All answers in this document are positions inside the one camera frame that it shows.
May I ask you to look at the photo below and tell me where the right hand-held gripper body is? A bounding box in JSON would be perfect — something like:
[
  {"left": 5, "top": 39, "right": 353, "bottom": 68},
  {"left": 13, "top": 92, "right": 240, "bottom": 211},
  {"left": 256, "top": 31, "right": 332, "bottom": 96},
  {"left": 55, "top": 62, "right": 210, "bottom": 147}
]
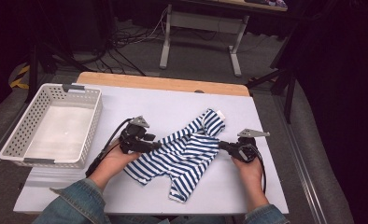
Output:
[{"left": 234, "top": 128, "right": 271, "bottom": 163}]

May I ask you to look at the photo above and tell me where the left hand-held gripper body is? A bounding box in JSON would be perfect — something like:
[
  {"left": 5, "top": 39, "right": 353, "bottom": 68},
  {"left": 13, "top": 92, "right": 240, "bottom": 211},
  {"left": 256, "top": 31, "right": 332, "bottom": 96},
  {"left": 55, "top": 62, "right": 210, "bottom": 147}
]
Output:
[{"left": 120, "top": 115, "right": 150, "bottom": 155}]

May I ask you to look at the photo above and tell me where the blue white striped shirt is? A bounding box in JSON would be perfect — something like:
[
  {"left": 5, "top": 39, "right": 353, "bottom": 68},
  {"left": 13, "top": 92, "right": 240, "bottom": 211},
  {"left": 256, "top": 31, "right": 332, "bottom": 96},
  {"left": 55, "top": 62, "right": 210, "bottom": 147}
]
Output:
[{"left": 123, "top": 107, "right": 227, "bottom": 203}]

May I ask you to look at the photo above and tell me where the white perforated plastic basket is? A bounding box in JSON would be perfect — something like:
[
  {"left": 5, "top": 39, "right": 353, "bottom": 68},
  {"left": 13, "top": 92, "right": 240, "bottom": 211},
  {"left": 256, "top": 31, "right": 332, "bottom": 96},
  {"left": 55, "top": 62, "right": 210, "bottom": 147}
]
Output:
[{"left": 0, "top": 82, "right": 104, "bottom": 170}]

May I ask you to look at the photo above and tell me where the person's right hand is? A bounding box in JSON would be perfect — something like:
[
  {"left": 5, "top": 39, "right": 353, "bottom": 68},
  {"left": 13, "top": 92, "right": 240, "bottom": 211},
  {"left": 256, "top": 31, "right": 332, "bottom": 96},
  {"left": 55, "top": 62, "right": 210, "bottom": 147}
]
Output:
[{"left": 231, "top": 157, "right": 264, "bottom": 194}]

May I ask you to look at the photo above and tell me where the person's left hand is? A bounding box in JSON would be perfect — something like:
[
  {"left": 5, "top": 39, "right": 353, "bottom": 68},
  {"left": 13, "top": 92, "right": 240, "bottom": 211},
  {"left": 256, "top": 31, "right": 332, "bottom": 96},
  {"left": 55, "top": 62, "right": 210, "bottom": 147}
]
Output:
[{"left": 90, "top": 143, "right": 143, "bottom": 189}]

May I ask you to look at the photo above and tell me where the black metal stand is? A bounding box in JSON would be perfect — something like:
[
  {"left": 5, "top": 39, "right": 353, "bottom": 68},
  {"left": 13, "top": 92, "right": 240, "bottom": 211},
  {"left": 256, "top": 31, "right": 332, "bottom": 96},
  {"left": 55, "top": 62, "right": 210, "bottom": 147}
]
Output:
[{"left": 246, "top": 31, "right": 298, "bottom": 124}]

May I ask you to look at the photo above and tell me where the black tripod stand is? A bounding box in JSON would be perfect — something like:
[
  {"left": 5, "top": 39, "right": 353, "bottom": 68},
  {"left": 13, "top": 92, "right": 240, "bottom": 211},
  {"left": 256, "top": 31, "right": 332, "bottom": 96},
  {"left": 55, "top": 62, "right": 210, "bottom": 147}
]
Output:
[{"left": 24, "top": 40, "right": 90, "bottom": 104}]

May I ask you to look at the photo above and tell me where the grey-legged wooden desk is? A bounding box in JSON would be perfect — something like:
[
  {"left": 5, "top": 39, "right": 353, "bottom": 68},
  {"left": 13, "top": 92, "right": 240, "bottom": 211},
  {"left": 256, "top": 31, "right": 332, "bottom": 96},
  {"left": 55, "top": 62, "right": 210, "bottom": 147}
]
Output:
[{"left": 159, "top": 0, "right": 289, "bottom": 77}]

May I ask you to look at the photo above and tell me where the yellow black hazard tape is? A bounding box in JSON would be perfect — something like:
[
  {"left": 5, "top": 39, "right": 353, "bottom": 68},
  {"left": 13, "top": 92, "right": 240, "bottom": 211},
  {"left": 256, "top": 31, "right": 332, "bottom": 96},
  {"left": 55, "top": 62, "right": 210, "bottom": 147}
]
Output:
[{"left": 9, "top": 64, "right": 31, "bottom": 90}]

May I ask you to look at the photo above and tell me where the colourful item on desk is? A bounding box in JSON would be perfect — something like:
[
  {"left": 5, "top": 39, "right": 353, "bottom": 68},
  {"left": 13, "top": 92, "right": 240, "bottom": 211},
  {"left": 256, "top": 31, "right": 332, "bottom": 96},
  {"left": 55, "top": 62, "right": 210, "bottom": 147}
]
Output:
[{"left": 265, "top": 0, "right": 289, "bottom": 8}]

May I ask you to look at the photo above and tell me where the left hand-held gripper black cable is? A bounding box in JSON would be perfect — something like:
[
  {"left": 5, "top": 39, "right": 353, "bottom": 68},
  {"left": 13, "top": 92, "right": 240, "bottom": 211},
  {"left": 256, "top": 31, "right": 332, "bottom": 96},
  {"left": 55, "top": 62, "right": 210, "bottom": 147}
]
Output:
[{"left": 85, "top": 118, "right": 134, "bottom": 178}]

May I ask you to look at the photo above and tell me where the hand-held gripper black cable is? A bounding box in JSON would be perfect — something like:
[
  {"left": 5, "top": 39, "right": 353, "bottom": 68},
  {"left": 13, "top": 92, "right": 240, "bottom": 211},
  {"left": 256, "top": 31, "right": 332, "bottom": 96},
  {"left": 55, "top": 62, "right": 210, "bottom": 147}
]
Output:
[
  {"left": 85, "top": 118, "right": 134, "bottom": 178},
  {"left": 251, "top": 148, "right": 267, "bottom": 194}
]

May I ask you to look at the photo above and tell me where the right hand-held gripper black cable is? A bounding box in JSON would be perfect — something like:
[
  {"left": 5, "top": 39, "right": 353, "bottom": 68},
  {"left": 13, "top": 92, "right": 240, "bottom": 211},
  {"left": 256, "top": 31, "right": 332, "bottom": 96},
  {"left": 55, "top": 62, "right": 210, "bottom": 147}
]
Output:
[{"left": 251, "top": 148, "right": 267, "bottom": 194}]

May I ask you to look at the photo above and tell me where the bundle of floor cables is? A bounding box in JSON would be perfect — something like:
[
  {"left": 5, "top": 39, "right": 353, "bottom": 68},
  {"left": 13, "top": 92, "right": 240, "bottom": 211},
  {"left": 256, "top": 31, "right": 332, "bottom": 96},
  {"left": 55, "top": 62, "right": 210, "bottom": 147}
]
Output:
[{"left": 88, "top": 6, "right": 174, "bottom": 77}]

